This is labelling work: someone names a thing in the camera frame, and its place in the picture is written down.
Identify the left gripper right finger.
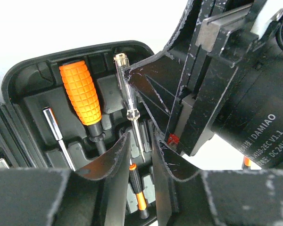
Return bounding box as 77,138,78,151
151,130,283,226

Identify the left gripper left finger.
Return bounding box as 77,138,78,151
0,133,131,226

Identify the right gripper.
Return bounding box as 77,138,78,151
126,0,283,169

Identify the orange handled screwdriver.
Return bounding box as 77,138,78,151
59,60,106,155

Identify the black plastic tool case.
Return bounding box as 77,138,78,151
0,40,157,226

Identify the small orange screwdriver in case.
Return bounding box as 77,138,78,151
129,160,150,219

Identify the chrome extension bar in case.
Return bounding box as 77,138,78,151
42,107,76,171

